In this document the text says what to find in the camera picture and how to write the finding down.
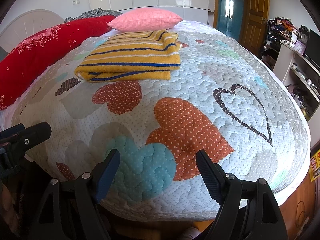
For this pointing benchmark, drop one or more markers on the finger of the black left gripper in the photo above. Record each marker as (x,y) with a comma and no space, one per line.
(11,131)
(30,137)

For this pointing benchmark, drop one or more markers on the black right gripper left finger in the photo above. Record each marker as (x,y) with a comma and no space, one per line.
(70,209)

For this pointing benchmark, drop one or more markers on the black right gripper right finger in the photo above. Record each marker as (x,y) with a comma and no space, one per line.
(248,210)

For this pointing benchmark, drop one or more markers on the yellow striped knit sweater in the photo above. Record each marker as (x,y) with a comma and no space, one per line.
(129,56)

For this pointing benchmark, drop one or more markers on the red floral quilt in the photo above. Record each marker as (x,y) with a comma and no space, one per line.
(31,57)

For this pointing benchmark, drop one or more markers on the heart patterned quilted bedspread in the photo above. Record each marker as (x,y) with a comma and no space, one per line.
(222,100)

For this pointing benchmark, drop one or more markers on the white bed headboard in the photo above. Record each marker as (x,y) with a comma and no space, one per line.
(27,24)

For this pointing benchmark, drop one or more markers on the grey checkered garment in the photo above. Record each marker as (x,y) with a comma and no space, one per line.
(94,13)

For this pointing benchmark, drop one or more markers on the white shelf desk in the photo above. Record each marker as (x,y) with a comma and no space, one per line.
(300,77)

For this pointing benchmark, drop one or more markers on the pink pillow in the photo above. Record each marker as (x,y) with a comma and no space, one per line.
(145,19)

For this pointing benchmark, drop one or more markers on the black television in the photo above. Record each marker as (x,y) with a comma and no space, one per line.
(312,51)

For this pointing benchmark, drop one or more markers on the cluttered black shoe rack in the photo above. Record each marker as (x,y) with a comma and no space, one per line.
(278,30)

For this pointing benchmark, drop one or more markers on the black clock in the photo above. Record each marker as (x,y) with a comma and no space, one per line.
(303,35)

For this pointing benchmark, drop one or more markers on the brown wooden door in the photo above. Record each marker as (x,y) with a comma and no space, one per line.
(254,23)

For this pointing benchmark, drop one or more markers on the teal door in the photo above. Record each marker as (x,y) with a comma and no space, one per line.
(229,17)

